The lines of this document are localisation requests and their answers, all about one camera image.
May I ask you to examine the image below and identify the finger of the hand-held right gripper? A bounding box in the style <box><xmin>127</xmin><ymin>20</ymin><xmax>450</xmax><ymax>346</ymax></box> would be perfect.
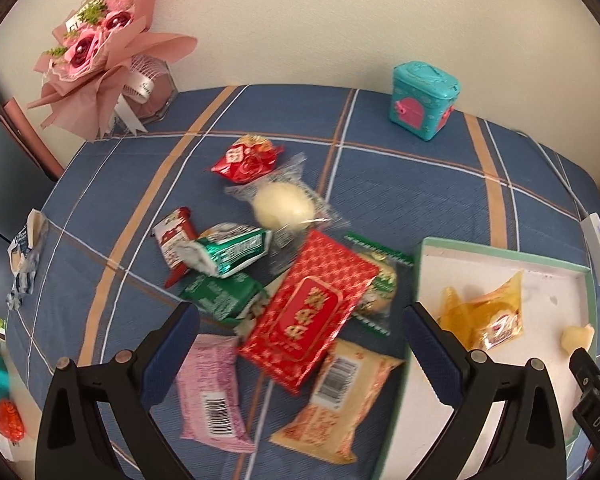
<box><xmin>569</xmin><ymin>349</ymin><xmax>600</xmax><ymax>394</ymax></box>

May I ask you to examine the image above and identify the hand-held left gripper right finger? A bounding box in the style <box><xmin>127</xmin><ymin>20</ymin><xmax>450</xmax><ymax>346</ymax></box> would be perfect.
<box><xmin>402</xmin><ymin>302</ymin><xmax>567</xmax><ymax>480</ymax></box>

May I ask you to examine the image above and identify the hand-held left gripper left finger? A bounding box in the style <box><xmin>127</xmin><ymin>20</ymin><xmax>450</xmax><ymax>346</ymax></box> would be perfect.
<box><xmin>35</xmin><ymin>301</ymin><xmax>202</xmax><ymax>480</ymax></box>

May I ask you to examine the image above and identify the pale yellow jelly cup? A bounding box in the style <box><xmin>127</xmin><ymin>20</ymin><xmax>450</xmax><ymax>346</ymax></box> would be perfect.
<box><xmin>560</xmin><ymin>324</ymin><xmax>595</xmax><ymax>352</ymax></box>

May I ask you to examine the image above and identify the pink snack packet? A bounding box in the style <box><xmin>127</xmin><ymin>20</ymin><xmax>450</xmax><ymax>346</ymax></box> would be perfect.
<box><xmin>175</xmin><ymin>334</ymin><xmax>257</xmax><ymax>455</ymax></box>

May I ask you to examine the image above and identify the dark green snack packet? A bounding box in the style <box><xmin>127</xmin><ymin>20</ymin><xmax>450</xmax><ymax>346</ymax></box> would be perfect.
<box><xmin>179</xmin><ymin>274</ymin><xmax>271</xmax><ymax>323</ymax></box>

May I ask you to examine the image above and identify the white tray with green rim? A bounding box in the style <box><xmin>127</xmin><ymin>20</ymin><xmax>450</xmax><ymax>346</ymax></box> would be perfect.
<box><xmin>375</xmin><ymin>236</ymin><xmax>598</xmax><ymax>480</ymax></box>

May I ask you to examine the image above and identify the beige and orange snack packet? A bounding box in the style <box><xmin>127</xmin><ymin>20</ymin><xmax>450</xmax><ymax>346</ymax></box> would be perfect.
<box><xmin>269</xmin><ymin>338</ymin><xmax>405</xmax><ymax>465</ymax></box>

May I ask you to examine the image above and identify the green and white snack packet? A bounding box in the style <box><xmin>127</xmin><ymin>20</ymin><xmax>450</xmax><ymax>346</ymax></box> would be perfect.
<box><xmin>187</xmin><ymin>223</ymin><xmax>273</xmax><ymax>279</ymax></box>

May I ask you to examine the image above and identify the red and white snack packet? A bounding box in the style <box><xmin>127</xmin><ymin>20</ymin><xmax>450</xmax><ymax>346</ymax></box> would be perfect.
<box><xmin>151</xmin><ymin>206</ymin><xmax>201</xmax><ymax>288</ymax></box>

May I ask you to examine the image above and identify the large red patterned packet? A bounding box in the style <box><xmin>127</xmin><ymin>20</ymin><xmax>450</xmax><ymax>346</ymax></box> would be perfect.
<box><xmin>237</xmin><ymin>230</ymin><xmax>381</xmax><ymax>395</ymax></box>

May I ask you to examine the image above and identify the yellow snack packet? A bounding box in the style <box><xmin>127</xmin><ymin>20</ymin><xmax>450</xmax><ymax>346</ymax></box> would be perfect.
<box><xmin>437</xmin><ymin>270</ymin><xmax>525</xmax><ymax>352</ymax></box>

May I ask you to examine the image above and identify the green edged clear cracker packet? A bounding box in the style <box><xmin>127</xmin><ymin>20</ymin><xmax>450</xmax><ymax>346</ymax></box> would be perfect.
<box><xmin>344</xmin><ymin>231</ymin><xmax>415</xmax><ymax>337</ymax></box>

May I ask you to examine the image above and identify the white power strip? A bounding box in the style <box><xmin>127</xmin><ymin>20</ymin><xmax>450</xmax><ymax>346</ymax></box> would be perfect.
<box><xmin>580</xmin><ymin>212</ymin><xmax>600</xmax><ymax>286</ymax></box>

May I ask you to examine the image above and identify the blue plaid tablecloth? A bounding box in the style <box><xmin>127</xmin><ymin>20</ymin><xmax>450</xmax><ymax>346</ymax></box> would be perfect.
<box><xmin>5</xmin><ymin>84</ymin><xmax>600</xmax><ymax>480</ymax></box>

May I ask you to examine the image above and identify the orange plastic toy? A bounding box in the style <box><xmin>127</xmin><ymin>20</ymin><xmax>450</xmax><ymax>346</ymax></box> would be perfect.
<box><xmin>0</xmin><ymin>400</ymin><xmax>26</xmax><ymax>443</ymax></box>

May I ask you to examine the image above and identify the crumpled blue white wrapper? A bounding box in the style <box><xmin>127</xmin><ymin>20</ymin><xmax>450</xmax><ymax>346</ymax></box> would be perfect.
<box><xmin>6</xmin><ymin>210</ymin><xmax>50</xmax><ymax>308</ymax></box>

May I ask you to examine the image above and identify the clear wrapped white bun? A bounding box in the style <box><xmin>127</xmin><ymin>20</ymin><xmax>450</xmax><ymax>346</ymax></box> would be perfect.
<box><xmin>224</xmin><ymin>152</ymin><xmax>343</xmax><ymax>251</ymax></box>

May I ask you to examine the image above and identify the small red snack packet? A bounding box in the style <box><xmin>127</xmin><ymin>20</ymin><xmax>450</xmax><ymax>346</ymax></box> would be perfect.
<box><xmin>211</xmin><ymin>134</ymin><xmax>285</xmax><ymax>184</ymax></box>

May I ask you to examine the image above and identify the teal toy box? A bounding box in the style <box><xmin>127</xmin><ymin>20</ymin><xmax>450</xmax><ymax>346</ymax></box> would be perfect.
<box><xmin>388</xmin><ymin>61</ymin><xmax>462</xmax><ymax>140</ymax></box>

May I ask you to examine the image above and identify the dark cabinet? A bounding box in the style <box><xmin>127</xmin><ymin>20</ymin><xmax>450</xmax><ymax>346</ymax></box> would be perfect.
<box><xmin>0</xmin><ymin>57</ymin><xmax>56</xmax><ymax>246</ymax></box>

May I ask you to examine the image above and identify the pink wooden board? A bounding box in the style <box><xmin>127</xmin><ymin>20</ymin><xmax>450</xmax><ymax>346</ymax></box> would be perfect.
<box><xmin>2</xmin><ymin>100</ymin><xmax>65</xmax><ymax>181</ymax></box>

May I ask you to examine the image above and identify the pink flower bouquet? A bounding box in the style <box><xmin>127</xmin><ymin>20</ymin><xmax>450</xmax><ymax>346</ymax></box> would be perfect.
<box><xmin>27</xmin><ymin>0</ymin><xmax>198</xmax><ymax>141</ymax></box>

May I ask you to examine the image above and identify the white power cable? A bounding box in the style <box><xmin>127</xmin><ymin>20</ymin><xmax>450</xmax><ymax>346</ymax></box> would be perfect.
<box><xmin>515</xmin><ymin>130</ymin><xmax>588</xmax><ymax>221</ymax></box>

